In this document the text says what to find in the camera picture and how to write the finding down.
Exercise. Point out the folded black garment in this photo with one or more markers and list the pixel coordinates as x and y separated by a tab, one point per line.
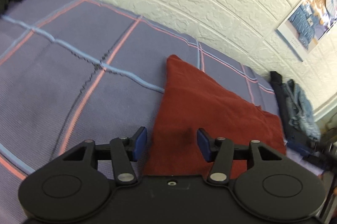
296	140

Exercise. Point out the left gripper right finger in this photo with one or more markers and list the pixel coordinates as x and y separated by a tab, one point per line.
218	151

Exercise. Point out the purple plaid bed sheet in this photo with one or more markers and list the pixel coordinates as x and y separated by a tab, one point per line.
76	74

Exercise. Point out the dark red pants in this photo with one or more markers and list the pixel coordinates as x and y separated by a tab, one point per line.
193	100

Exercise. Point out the bedding poster on wall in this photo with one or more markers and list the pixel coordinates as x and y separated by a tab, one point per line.
306	25

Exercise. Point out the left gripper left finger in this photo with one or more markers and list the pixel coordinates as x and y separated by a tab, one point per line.
123	151

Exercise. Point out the folded blue jeans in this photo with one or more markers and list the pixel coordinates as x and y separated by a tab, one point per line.
300	110

